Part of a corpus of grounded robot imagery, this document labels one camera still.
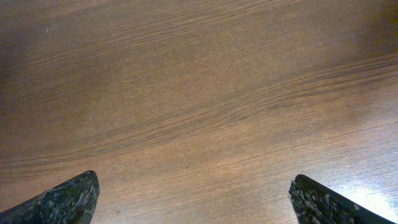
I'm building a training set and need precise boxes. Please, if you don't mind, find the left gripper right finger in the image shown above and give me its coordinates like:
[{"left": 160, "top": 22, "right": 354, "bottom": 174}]
[{"left": 289, "top": 174, "right": 394, "bottom": 224}]

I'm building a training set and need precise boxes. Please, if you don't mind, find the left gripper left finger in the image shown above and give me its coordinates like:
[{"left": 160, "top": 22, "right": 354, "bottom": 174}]
[{"left": 1, "top": 170, "right": 100, "bottom": 224}]

